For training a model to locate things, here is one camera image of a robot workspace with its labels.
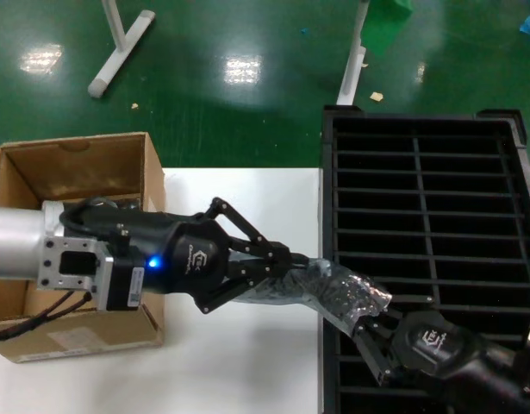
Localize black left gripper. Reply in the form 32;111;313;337
59;196;309;316

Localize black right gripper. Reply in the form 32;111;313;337
353;294;486;388

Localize silver antistatic bag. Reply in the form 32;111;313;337
236;256;394;334

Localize black slotted plastic container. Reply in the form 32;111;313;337
320;104;530;414

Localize brown open cardboard box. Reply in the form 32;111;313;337
0;131;166;363

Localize white table leg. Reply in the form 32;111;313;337
335;0;371;107
86;0;157;100

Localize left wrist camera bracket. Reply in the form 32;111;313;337
35;235;145;312

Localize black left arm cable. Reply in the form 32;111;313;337
0;291;93;345

